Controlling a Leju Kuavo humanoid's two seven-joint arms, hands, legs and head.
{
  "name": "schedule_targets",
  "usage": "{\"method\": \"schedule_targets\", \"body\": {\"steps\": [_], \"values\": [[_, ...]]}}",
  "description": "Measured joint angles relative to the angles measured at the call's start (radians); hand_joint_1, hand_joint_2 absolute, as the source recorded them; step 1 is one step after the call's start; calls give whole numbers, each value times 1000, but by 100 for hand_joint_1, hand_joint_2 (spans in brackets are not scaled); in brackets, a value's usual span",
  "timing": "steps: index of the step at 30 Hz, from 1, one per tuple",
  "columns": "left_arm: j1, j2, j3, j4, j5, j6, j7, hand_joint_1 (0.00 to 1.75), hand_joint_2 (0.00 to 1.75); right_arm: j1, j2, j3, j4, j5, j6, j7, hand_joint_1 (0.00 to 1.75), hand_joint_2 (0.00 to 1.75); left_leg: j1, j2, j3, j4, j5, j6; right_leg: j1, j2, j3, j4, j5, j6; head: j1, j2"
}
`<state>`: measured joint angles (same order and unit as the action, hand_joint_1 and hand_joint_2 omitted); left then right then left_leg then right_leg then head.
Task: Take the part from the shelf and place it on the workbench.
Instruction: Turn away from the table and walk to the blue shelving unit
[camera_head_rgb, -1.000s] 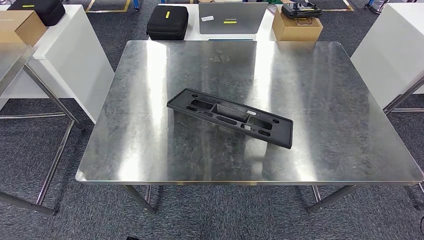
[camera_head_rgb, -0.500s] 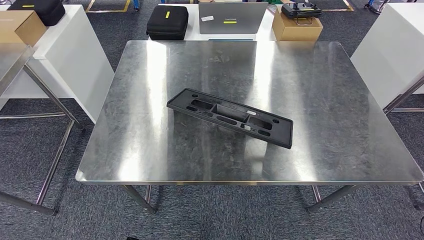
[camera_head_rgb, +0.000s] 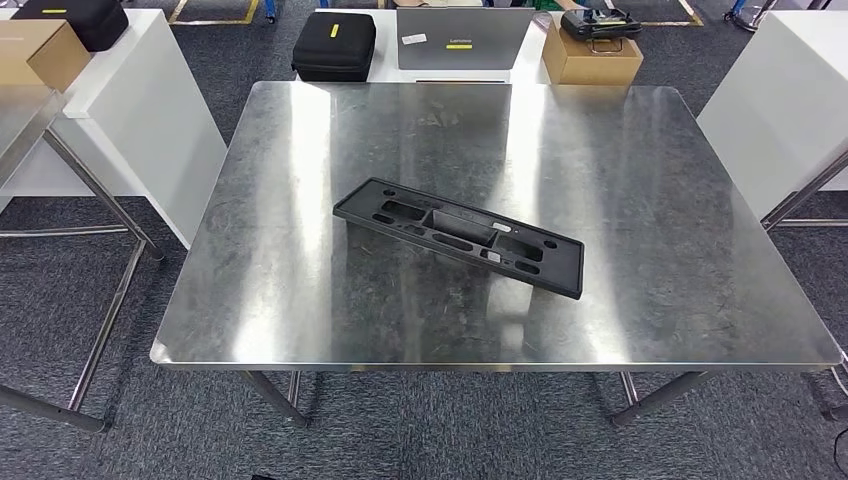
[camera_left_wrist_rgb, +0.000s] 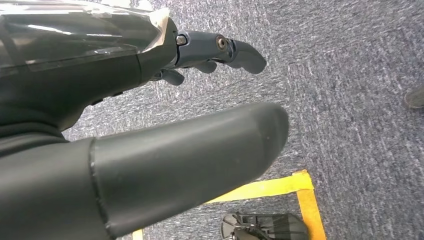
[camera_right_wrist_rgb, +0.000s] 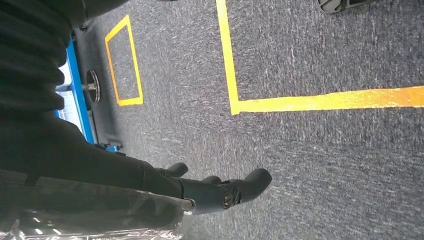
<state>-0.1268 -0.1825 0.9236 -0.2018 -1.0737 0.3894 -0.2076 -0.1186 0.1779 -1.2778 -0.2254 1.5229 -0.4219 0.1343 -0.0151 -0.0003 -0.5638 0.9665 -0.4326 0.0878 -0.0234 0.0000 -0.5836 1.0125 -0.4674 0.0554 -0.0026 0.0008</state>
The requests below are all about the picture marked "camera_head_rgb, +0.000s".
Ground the long black plastic part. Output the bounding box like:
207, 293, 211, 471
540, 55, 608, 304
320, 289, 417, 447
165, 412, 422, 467
332, 176, 586, 301

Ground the stainless steel workbench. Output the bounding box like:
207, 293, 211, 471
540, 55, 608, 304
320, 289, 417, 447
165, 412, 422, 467
0, 86, 165, 435
150, 80, 844, 429
761, 148, 848, 423

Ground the dark grey pad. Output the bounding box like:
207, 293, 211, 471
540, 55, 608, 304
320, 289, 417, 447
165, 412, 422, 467
396, 6, 536, 72

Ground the black carry case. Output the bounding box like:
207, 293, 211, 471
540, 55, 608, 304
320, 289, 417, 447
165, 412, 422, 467
291, 11, 378, 83

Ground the cardboard box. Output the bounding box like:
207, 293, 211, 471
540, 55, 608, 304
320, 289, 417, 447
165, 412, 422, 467
0, 19, 93, 93
541, 19, 645, 86

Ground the chrome stanchion base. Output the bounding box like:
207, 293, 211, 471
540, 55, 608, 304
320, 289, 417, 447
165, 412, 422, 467
723, 0, 780, 33

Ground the black bag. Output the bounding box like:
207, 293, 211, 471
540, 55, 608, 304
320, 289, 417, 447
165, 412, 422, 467
11, 0, 130, 53

